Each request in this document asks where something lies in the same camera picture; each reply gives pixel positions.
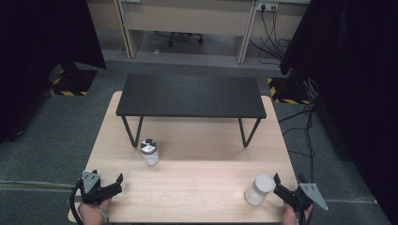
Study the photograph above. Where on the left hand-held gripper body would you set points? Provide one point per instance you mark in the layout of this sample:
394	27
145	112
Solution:
94	190

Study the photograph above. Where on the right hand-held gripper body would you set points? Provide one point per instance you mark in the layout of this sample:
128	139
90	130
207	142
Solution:
294	198

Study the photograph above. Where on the white jar with white lid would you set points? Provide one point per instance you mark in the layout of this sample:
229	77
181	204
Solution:
259	190

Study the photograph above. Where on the clear jar with silver lid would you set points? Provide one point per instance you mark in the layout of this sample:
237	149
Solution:
150	152

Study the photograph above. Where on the black shelf with metal legs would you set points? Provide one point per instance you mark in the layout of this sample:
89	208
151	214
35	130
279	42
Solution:
191	95

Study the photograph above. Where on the person's right hand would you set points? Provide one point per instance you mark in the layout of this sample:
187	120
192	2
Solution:
289	215

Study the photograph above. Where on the person's left hand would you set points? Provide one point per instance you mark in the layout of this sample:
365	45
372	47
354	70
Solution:
92	212

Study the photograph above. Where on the black stand base striped tape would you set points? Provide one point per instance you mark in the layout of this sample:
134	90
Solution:
289	90
73	82

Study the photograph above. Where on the black office chair base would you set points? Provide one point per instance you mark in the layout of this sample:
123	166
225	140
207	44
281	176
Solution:
184	37

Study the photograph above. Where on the white power strip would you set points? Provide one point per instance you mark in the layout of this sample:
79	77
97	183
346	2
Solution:
267	5

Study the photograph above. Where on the beige office desk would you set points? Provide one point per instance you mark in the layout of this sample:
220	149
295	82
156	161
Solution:
187	15

